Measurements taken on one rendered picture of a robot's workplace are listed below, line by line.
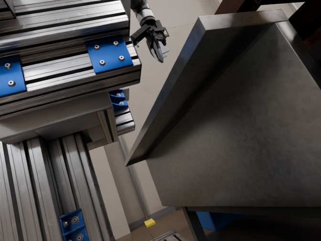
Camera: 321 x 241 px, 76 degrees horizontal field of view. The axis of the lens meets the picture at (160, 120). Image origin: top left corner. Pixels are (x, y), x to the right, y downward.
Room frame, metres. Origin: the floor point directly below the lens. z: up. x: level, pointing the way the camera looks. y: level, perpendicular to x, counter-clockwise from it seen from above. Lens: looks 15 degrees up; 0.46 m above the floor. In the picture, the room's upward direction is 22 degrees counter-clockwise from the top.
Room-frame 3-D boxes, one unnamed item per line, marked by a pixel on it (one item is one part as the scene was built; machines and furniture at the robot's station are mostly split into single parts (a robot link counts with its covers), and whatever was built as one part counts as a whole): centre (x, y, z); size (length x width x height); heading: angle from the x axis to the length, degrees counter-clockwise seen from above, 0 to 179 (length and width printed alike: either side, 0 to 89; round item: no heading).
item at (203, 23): (0.93, 0.03, 0.66); 1.30 x 0.20 x 0.03; 22
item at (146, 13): (0.78, -0.11, 1.14); 0.08 x 0.08 x 0.05
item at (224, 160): (0.96, -0.05, 0.47); 1.30 x 0.04 x 0.35; 22
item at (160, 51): (0.76, -0.12, 0.95); 0.06 x 0.03 x 0.09; 112
